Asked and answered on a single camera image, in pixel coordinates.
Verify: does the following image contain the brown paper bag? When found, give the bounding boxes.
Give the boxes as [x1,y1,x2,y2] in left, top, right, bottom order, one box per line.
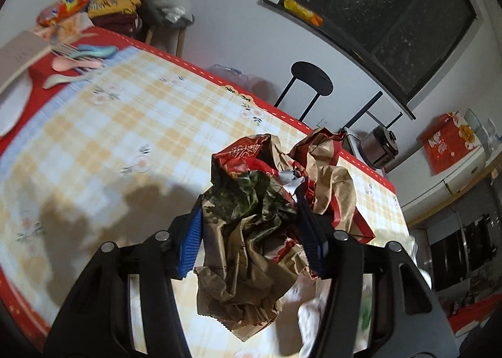
[195,129,375,342]

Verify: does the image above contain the white refrigerator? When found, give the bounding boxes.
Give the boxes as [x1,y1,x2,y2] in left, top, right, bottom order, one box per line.
[388,144,501,226]

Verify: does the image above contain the brown electric pressure cooker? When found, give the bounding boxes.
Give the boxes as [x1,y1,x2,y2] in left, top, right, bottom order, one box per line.
[358,125,398,170]

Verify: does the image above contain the black built-in oven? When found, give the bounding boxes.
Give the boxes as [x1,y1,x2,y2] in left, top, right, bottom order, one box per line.
[425,201,501,292]

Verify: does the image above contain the red hanging cloth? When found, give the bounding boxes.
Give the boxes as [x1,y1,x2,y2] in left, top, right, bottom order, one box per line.
[419,112,481,175]

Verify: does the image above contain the black round-back chair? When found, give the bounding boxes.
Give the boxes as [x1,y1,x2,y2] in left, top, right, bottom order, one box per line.
[274,61,334,122]

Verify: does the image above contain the clear plastic storage container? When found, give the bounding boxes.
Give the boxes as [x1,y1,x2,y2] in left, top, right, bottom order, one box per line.
[207,64,252,92]

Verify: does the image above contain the bowls on refrigerator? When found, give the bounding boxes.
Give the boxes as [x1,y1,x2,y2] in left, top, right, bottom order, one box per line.
[465,108,501,153]

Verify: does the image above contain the dark side stool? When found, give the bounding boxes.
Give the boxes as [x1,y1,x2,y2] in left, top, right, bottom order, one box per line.
[136,0,195,57]

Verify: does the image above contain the blue plastic spoon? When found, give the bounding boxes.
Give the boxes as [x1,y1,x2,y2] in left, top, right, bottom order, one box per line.
[72,45,118,58]

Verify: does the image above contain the pink plastic spoon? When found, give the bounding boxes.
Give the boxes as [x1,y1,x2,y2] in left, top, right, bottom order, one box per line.
[52,56,103,73]

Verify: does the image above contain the white plate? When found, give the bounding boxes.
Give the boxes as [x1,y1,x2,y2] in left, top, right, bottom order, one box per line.
[0,71,33,137]

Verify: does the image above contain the clear crumpled plastic bag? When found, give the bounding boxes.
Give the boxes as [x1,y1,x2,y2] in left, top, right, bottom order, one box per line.
[155,0,194,25]

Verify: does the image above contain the yellow orange snack packet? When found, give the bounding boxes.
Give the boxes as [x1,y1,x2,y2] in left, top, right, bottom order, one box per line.
[283,0,323,27]

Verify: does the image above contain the dark framed window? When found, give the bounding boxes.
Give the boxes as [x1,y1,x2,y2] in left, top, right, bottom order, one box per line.
[260,0,483,119]

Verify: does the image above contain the pink box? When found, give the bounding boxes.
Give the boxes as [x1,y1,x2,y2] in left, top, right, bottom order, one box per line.
[0,30,51,92]

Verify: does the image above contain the orange red snack bag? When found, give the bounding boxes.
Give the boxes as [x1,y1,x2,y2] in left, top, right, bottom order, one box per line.
[36,0,90,27]

